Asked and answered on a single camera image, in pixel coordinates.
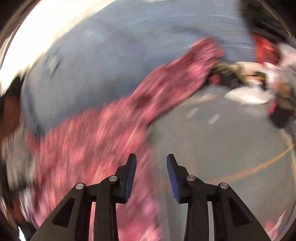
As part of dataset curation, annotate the pink floral cloth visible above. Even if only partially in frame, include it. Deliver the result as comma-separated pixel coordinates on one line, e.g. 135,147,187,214
26,37,224,240

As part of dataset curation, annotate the grey patterned bedsheet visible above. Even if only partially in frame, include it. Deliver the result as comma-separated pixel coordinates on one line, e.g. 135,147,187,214
148,87,295,240

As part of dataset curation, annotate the white plastic bag pile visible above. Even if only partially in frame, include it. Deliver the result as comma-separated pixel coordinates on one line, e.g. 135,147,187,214
225,44,295,105

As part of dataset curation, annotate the blue plaid pillow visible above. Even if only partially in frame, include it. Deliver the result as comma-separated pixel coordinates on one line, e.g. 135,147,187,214
21,1,255,136

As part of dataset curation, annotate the red packet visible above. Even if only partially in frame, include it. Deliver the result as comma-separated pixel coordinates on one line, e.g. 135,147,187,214
252,34,280,65

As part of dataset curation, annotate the black fuzzy garment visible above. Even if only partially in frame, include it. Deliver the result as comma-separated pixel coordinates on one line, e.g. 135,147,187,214
238,1,292,43

